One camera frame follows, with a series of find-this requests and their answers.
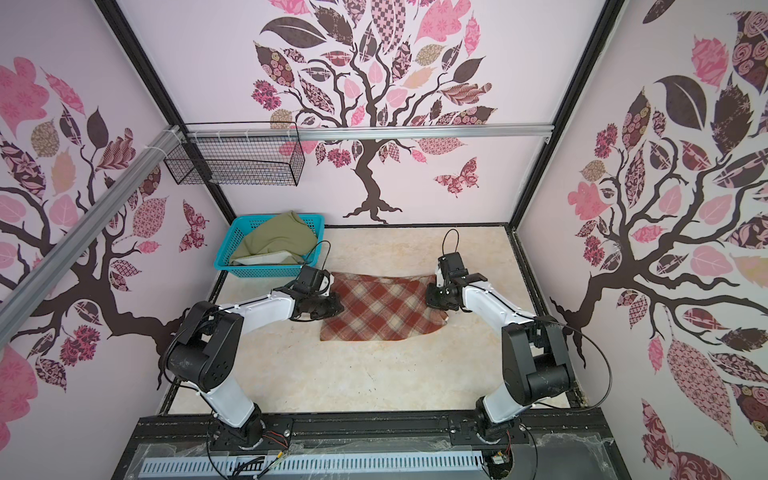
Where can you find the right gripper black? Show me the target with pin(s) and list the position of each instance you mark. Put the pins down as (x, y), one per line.
(432, 299)

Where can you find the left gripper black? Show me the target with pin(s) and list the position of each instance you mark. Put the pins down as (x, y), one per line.
(335, 308)

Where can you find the red plaid skirt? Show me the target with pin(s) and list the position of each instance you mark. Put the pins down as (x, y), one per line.
(378, 308)

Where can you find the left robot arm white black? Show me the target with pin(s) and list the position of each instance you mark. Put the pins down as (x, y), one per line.
(203, 353)

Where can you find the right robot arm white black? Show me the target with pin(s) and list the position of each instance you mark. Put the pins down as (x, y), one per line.
(534, 358)

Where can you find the white folded garment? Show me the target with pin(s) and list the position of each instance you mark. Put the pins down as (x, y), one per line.
(282, 257)

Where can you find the olive green skirt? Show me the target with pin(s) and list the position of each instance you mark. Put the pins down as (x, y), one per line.
(286, 231)

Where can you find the teal plastic basket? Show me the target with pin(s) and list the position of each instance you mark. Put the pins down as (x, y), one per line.
(244, 225)

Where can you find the black wire basket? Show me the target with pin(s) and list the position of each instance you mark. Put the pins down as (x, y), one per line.
(257, 153)

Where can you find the white slotted cable duct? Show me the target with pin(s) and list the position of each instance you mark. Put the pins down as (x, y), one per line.
(447, 464)

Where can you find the aluminium rail back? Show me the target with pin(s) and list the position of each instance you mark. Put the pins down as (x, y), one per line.
(376, 133)

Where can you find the aluminium rail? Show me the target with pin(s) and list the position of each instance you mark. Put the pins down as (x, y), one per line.
(18, 307)
(376, 133)

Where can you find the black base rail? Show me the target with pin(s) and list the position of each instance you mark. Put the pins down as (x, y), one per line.
(541, 444)

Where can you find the aluminium rail left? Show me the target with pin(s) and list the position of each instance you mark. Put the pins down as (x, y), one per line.
(18, 307)

